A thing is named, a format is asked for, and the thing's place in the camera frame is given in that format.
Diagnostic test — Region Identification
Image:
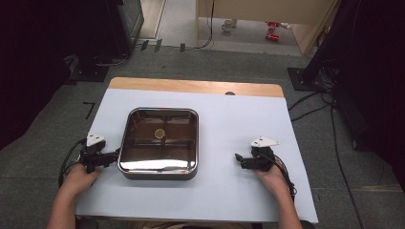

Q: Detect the hanging black cable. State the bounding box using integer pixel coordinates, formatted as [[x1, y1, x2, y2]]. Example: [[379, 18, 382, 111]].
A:
[[193, 0, 216, 51]]

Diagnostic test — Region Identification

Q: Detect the long black floor cable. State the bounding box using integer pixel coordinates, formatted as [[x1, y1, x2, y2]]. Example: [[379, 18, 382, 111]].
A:
[[329, 104, 366, 229]]

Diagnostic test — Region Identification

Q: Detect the red tool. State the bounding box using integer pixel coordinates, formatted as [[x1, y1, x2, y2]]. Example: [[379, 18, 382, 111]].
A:
[[265, 21, 282, 42]]

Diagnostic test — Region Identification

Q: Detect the person's left hand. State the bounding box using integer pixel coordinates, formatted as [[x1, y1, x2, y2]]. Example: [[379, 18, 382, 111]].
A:
[[62, 163, 103, 197]]

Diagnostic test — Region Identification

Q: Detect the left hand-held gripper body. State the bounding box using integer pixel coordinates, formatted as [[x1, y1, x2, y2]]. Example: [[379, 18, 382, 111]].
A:
[[79, 133, 108, 175]]

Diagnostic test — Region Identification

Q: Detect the wooden table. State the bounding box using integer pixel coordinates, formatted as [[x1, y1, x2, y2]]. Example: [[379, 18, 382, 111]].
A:
[[108, 76, 285, 98]]

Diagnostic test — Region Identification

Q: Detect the white table mat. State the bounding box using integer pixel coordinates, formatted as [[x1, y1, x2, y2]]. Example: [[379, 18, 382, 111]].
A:
[[75, 88, 319, 224]]

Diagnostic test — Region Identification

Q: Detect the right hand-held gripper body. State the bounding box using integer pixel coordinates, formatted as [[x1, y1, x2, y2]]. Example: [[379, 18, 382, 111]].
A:
[[245, 135, 280, 173]]

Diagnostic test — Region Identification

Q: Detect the person's right hand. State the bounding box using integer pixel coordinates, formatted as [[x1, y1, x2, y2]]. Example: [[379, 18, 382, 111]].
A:
[[252, 164, 288, 196]]

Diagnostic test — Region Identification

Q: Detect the black stand base plate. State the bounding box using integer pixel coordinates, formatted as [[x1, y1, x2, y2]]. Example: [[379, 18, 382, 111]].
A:
[[68, 62, 111, 84], [287, 66, 321, 93]]

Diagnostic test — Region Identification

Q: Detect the black equipment cabinet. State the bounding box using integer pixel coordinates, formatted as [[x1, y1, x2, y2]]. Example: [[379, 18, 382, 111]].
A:
[[79, 0, 145, 65]]

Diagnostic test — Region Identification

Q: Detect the black curtain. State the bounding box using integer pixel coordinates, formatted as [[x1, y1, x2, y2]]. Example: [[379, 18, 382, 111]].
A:
[[302, 0, 405, 192], [0, 0, 111, 151]]

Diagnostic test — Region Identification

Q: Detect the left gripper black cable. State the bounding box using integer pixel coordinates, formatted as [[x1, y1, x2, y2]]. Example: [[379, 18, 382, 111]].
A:
[[57, 137, 88, 189]]

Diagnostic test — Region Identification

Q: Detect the square metal tray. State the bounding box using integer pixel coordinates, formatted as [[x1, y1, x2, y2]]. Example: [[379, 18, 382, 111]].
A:
[[117, 107, 200, 181]]

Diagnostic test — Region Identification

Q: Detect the white object on floor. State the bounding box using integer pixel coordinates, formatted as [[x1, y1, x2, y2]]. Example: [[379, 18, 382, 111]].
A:
[[221, 18, 239, 33]]

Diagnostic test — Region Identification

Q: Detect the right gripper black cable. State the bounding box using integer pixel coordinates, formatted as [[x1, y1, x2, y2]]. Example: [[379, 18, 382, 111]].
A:
[[258, 153, 299, 203]]

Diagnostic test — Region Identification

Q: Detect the beige partition wall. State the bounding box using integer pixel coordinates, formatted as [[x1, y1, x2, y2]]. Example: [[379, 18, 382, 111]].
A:
[[195, 0, 340, 55]]

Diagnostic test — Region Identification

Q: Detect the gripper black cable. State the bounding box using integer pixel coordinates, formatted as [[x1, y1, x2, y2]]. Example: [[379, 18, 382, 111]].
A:
[[57, 137, 88, 189], [258, 153, 299, 203]]

